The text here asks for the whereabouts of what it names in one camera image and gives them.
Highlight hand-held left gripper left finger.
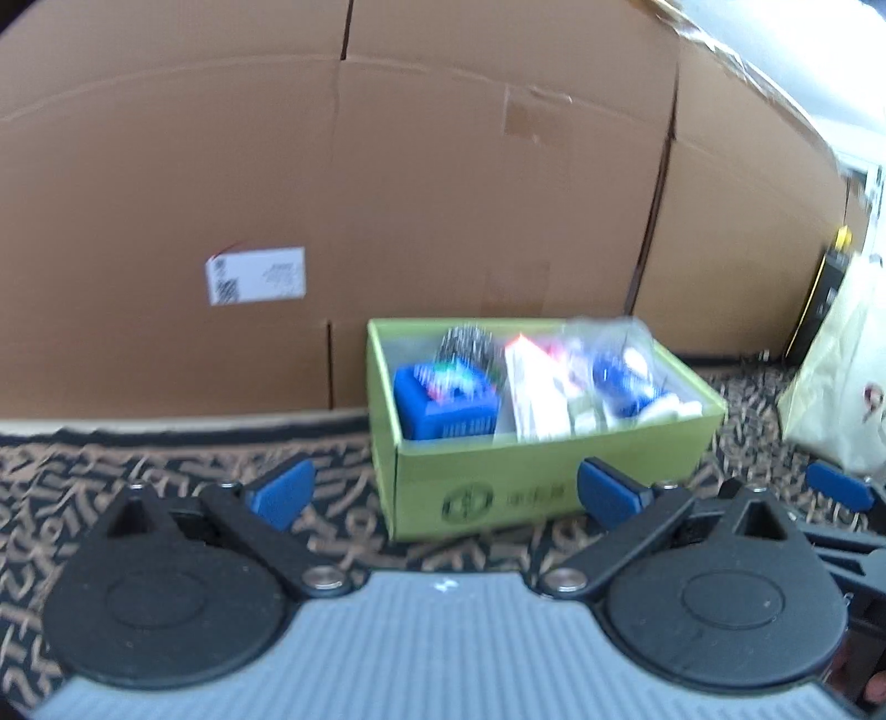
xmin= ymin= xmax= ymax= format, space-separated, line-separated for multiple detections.
xmin=90 ymin=460 xmax=347 ymax=600

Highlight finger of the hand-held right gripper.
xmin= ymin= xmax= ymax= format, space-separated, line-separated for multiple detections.
xmin=806 ymin=462 xmax=886 ymax=515

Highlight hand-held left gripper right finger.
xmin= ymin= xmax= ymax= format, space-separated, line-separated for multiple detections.
xmin=540 ymin=458 xmax=797 ymax=600

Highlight blue rectangular box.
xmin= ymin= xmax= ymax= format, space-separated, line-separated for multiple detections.
xmin=591 ymin=349 xmax=656 ymax=418

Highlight green cardboard box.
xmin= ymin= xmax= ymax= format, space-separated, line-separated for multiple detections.
xmin=367 ymin=317 xmax=728 ymax=543

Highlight blue cube box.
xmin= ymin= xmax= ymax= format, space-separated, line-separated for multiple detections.
xmin=393 ymin=363 xmax=501 ymax=441

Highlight pale shopping bag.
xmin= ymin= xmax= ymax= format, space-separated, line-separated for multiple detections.
xmin=779 ymin=255 xmax=886 ymax=476

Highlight black tan patterned mat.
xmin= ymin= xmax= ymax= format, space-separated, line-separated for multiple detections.
xmin=0 ymin=360 xmax=886 ymax=720

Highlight clear plastic packet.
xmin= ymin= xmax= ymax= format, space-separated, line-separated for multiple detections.
xmin=564 ymin=317 xmax=656 ymax=389

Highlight black yellow box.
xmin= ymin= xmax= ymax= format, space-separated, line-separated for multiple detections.
xmin=789 ymin=225 xmax=854 ymax=364

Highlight silvery round object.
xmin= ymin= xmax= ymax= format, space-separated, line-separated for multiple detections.
xmin=436 ymin=325 xmax=504 ymax=383

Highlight white shipping label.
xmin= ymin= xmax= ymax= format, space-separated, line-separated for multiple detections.
xmin=205 ymin=246 xmax=307 ymax=306

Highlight large cardboard box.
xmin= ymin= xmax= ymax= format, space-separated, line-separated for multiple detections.
xmin=626 ymin=28 xmax=873 ymax=361
xmin=0 ymin=0 xmax=683 ymax=420

